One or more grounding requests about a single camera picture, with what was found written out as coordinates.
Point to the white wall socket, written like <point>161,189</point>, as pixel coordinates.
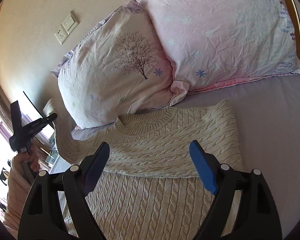
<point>61,35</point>

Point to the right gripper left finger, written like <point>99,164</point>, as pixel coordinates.
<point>42,216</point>

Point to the pink flower-print pillow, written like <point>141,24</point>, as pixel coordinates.
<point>214,44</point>

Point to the cream cable-knit sweater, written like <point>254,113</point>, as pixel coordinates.
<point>149,188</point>

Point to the white tree-print pillow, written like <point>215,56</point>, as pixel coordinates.
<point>119,68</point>

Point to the white wall switch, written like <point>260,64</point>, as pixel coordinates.
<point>70,23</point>

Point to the left hand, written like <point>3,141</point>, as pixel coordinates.
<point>30,158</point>

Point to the lavender bed sheet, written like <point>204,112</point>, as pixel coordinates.
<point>267,114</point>

